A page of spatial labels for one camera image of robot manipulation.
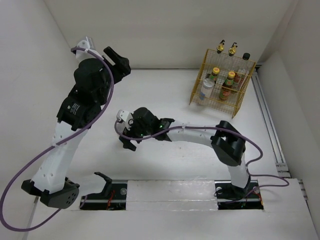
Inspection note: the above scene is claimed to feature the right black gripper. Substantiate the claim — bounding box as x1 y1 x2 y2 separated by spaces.
119 116 153 151

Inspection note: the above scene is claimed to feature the blue label shaker jar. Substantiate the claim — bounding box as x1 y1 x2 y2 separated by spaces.
199 78 215 101

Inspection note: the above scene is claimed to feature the yellow cap sauce bottle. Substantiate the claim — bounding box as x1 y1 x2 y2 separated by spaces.
207 67 220 84
218 71 236 101

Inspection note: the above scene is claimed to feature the dark liquid square bottle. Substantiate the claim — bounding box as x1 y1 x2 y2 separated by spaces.
216 39 225 54

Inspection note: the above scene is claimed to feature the clear square oil bottle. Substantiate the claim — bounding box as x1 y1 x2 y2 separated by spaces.
228 42 238 57

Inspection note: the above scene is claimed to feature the red label clear bottle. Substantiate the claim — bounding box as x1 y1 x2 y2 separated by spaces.
231 52 251 94

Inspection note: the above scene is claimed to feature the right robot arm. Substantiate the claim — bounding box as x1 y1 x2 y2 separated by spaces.
116 107 251 199

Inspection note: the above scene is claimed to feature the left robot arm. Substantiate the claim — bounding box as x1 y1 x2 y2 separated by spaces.
21 46 131 209

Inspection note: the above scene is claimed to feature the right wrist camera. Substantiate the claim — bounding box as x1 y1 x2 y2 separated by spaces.
116 109 134 127

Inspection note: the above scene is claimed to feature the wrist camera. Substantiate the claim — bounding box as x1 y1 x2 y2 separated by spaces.
116 109 134 127
75 36 95 62

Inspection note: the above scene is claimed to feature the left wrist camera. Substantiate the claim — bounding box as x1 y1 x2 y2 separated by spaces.
75 36 95 62

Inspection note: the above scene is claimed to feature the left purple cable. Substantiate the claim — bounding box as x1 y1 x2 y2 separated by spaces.
0 46 115 232

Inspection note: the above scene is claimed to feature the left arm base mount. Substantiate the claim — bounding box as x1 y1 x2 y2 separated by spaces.
79 172 128 211

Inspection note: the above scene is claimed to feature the yellow wire rack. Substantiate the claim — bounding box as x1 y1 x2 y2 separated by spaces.
189 49 256 118

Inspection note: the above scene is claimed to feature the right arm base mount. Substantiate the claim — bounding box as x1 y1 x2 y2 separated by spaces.
213 180 264 211

